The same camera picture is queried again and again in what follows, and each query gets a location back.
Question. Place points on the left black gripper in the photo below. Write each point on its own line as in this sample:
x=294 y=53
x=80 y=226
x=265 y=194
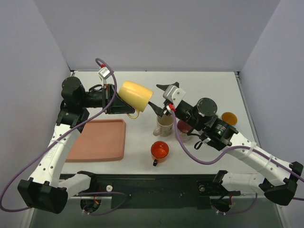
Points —
x=109 y=98

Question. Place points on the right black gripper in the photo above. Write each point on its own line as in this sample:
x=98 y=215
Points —
x=165 y=107

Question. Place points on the yellow cream mug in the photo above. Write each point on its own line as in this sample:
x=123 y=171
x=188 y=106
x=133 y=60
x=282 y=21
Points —
x=164 y=126

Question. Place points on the pink patterned mug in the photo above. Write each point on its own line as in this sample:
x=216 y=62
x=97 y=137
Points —
x=183 y=129

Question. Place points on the orange mug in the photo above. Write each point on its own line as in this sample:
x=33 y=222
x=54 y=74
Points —
x=159 y=152

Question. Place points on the blue patterned mug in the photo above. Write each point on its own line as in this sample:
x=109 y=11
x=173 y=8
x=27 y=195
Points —
x=229 y=118

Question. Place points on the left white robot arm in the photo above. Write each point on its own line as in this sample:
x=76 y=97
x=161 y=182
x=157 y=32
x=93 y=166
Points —
x=43 y=190

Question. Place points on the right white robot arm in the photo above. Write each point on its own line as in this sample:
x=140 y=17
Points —
x=274 y=178

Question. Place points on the pink plastic tray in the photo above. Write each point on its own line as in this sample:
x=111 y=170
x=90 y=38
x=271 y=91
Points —
x=100 y=141

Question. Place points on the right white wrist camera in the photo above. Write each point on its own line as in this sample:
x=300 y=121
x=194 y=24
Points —
x=174 y=95

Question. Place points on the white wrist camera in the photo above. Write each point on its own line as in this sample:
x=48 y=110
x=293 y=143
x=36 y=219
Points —
x=174 y=95
x=104 y=73

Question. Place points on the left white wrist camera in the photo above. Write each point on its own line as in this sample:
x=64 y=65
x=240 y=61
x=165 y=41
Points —
x=104 y=73

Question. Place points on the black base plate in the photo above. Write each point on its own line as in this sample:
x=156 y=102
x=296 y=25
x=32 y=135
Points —
x=163 y=191

